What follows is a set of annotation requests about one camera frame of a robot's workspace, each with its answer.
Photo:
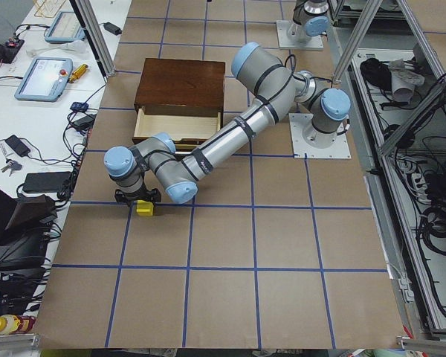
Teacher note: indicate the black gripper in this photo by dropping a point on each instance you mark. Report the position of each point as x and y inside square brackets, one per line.
[141, 194]

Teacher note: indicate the yellow block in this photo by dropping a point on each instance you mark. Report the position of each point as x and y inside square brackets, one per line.
[144, 208]

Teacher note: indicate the light wood drawer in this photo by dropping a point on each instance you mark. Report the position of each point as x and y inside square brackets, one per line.
[187, 127]

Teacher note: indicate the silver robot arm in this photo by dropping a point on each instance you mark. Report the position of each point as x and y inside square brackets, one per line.
[309, 19]
[275, 88]

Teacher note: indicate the dark wooden drawer cabinet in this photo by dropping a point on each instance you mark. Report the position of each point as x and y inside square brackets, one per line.
[182, 83]

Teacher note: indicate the dark brown box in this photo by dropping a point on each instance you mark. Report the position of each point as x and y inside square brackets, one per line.
[32, 210]

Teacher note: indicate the black smartphone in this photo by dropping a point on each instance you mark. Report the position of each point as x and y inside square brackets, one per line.
[17, 145]

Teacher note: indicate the yellow black tool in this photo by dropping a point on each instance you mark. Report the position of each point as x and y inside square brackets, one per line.
[78, 73]

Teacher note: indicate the bunch of keys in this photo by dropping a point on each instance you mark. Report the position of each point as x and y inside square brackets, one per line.
[11, 166]

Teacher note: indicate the near blue teach pendant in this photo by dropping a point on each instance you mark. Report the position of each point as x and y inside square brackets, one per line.
[45, 80]

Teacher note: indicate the blue teach pendant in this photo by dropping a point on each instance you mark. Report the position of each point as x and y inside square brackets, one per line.
[64, 28]
[45, 80]

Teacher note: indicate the black power adapter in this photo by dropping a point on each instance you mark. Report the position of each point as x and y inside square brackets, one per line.
[112, 28]

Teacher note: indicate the far blue teach pendant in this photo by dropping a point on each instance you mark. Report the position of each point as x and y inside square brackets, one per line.
[64, 28]

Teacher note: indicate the yellow red bottle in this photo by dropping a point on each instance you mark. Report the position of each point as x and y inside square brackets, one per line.
[16, 324]

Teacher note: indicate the white power strip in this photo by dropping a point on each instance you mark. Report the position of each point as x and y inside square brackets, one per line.
[419, 187]

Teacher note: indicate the grey crumpled cloth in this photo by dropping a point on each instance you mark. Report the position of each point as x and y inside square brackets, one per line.
[403, 81]

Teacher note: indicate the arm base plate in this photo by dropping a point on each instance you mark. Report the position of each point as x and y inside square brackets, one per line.
[307, 142]
[286, 40]

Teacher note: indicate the aluminium frame post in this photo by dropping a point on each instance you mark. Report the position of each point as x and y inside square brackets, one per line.
[88, 21]

